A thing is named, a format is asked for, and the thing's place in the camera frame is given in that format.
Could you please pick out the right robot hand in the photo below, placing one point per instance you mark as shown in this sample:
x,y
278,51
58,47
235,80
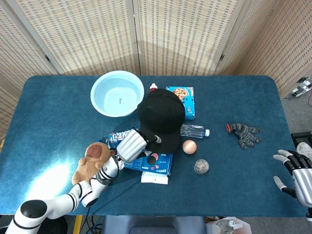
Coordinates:
x,y
303,180

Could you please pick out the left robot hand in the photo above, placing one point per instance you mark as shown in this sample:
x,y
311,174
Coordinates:
x,y
130,146

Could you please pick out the black baseball cap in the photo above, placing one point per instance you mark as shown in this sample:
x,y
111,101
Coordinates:
x,y
161,114

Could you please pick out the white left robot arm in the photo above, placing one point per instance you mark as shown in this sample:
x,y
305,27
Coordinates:
x,y
61,204

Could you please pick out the blue labelled drink bottle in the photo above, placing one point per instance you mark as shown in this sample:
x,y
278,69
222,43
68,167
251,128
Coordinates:
x,y
118,137

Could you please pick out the white shoe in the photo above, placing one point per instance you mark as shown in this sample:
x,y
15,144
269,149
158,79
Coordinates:
x,y
304,149

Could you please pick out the blue Oreo cookie box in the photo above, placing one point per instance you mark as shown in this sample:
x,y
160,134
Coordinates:
x,y
162,167

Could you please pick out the brown capybara plush toy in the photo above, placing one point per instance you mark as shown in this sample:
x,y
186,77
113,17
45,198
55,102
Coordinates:
x,y
93,156

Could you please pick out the white snack packet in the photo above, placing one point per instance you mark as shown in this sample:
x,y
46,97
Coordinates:
x,y
154,178

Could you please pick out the black box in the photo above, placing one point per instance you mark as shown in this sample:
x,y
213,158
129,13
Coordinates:
x,y
301,136

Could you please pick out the light blue plastic basin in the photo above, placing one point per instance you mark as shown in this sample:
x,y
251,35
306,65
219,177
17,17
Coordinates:
x,y
117,95

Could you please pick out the copper coloured ball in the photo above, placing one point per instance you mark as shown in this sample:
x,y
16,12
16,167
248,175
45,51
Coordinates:
x,y
189,147

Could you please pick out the white capped red bottle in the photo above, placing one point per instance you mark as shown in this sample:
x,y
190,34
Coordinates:
x,y
153,86

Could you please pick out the clear empty water bottle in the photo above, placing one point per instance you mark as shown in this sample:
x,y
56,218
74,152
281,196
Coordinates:
x,y
192,130

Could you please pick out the blue chocolate chip cookie box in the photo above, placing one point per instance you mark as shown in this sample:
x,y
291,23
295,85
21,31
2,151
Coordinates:
x,y
189,107

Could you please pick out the blue table cloth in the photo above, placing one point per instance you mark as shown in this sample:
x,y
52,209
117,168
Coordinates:
x,y
231,185

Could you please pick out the clear tub of steel scrubber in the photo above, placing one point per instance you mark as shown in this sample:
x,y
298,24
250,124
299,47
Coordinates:
x,y
201,166

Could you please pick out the grey knit work glove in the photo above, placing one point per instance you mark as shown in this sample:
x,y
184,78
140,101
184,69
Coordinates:
x,y
245,134

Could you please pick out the dark blue robot torso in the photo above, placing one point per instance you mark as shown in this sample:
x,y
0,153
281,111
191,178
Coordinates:
x,y
153,225

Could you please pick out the woven folding screen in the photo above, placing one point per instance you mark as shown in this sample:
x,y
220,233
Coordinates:
x,y
182,36

